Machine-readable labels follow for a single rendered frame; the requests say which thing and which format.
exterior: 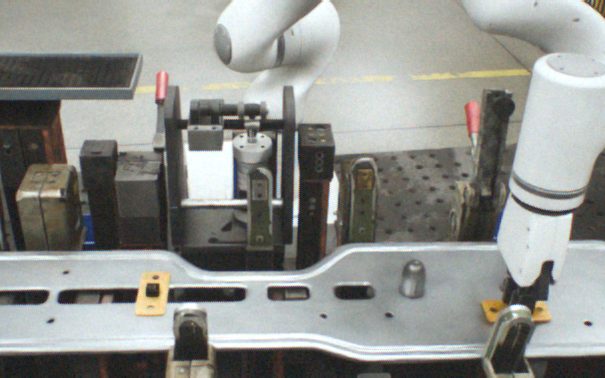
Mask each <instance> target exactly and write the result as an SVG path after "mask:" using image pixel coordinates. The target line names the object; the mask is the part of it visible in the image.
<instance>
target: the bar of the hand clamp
mask: <svg viewBox="0 0 605 378"><path fill-rule="evenodd" d="M514 109H515V105H514V102H513V101H512V92H510V90H509V89H507V88H484V89H483V95H482V103H481V111H480V119H479V127H478V136H477V144H476V152H475V160H474V168H473V176H472V184H473V186H474V190H475V197H474V203H473V205H472V206H473V207H474V208H477V207H478V204H479V196H480V189H481V180H482V177H491V180H490V190H492V196H490V197H489V198H488V203H489V204H490V205H491V207H497V201H498V194H499V187H500V179H501V172H502V165H503V158H504V151H505V144H506V137H507V129H508V122H509V116H510V115H512V113H513V112H514Z"/></svg>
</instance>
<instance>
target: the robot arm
mask: <svg viewBox="0 0 605 378"><path fill-rule="evenodd" d="M461 2H462V4H463V6H464V8H465V10H466V12H467V14H468V16H469V18H470V19H471V21H472V22H473V24H474V25H475V26H476V27H478V28H479V30H481V31H482V32H484V33H487V34H491V35H496V36H504V37H509V38H514V39H518V40H522V41H525V42H527V43H530V44H532V45H535V46H537V47H539V48H540V49H542V50H543V51H545V52H546V53H547V54H548V55H546V56H544V57H542V58H540V59H539V60H538V61H537V62H536V63H535V67H534V71H533V76H532V82H531V86H530V91H528V96H527V100H526V105H525V110H524V114H523V119H522V123H521V128H520V134H519V138H518V143H517V148H516V152H515V157H514V162H513V166H512V170H511V175H510V180H509V188H510V191H511V192H510V194H509V197H508V200H507V203H506V206H505V209H504V213H503V216H502V220H501V224H500V228H499V232H498V237H497V242H498V246H499V249H500V251H501V253H502V256H503V258H504V260H505V262H506V264H507V274H508V275H510V277H506V282H505V286H504V291H503V295H502V302H503V303H505V304H506V303H509V301H510V303H509V307H510V306H514V305H521V306H525V307H527V308H528V309H529V310H530V313H532V315H533V314H534V311H535V307H536V303H537V301H548V297H549V283H550V285H551V286H555V285H556V283H557V281H558V279H559V277H560V274H561V271H562V267H563V264H564V260H565V255H566V251H567V246H568V240H569V234H570V227H571V219H572V212H574V211H575V210H576V208H577V206H579V205H580V204H581V203H582V201H583V199H584V195H585V192H586V188H587V185H589V182H590V177H591V173H592V170H593V166H594V163H595V161H596V159H597V157H598V155H599V154H600V153H601V152H602V150H603V149H604V148H605V19H603V18H602V17H601V16H600V14H599V13H598V12H597V11H595V10H594V9H593V8H592V7H590V6H589V5H588V4H586V3H585V2H583V1H581V0H461ZM339 40H340V20H339V16H338V13H337V11H336V9H335V7H334V6H333V4H332V3H331V2H330V1H329V0H234V1H233V2H232V3H231V4H230V5H229V6H228V7H226V8H225V10H224V11H223V12H222V14H221V15H220V17H219V19H218V21H217V23H216V26H215V31H214V41H213V43H214V46H215V50H216V53H217V56H218V58H219V59H220V61H221V62H222V63H223V64H224V65H225V66H226V67H227V68H230V69H231V70H234V71H236V72H240V73H254V72H259V71H263V70H264V71H263V72H262V73H261V74H260V75H259V76H257V77H256V78H255V79H254V80H253V81H252V82H251V83H250V84H249V85H248V87H247V89H246V90H245V92H244V95H243V101H244V104H246V103H258V104H260V101H266V104H267V105H268V106H269V114H266V119H283V90H284V85H293V88H294V95H295V105H296V127H298V125H299V123H303V121H304V106H305V99H306V96H307V94H308V92H309V90H310V89H311V87H312V85H313V84H314V82H315V81H316V80H317V78H318V77H319V76H320V74H321V73H322V72H323V70H324V69H326V67H327V66H328V64H329V63H330V61H331V60H332V58H333V56H334V54H335V52H336V50H337V47H338V44H339ZM534 281H536V282H535V285H532V284H533V282H534Z"/></svg>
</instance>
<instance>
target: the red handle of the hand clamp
mask: <svg viewBox="0 0 605 378"><path fill-rule="evenodd" d="M464 111H465V118H466V125H467V133H468V138H470V145H472V152H473V159H474V160H475V152H476V144H477V136H478V127H479V119H480V107H479V104H478V103H475V102H472V101H471V102H468V103H467V104H466V105H465V106H464ZM490 196H492V190H490V185H489V178H488V177H482V180H481V189H480V196H479V199H488V198H489V197H490Z"/></svg>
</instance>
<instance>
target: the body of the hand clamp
mask: <svg viewBox="0 0 605 378"><path fill-rule="evenodd" d="M465 183H472V182H455V185H454V191H453V197H452V203H451V209H450V215H449V220H448V226H447V233H446V239H445V240H444V242H494V237H495V233H496V227H497V222H498V218H499V213H500V208H501V205H498V203H497V207H491V205H490V204H489V203H488V199H479V204H478V207H477V208H474V207H473V206H472V205H467V204H466V203H465V200H464V197H463V195H462V192H463V187H464V184H465Z"/></svg>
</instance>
